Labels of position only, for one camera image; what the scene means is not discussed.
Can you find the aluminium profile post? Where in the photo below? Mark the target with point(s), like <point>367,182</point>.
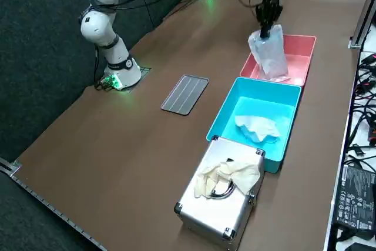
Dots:
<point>362,21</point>

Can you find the new mask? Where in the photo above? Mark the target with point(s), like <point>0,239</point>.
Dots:
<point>270,57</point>

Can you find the pink plastic box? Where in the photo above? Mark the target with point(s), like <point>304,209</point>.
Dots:
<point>305,57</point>

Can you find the blue plastic box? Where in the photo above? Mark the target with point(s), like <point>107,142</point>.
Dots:
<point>223,121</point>

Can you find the black labelled power adapter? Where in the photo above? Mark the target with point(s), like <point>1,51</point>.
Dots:
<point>355,198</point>

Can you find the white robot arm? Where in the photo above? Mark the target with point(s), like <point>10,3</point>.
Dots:
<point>100,27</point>

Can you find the aluminium edge rail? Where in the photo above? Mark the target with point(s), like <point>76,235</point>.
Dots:
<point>44,201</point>

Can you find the cream rubber gloves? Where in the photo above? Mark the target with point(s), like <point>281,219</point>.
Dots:
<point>235,174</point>

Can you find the grey ridged tray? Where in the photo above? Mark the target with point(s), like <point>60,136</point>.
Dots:
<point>185,95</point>

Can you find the aluminium case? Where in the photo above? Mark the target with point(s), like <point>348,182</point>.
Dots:
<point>211,215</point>

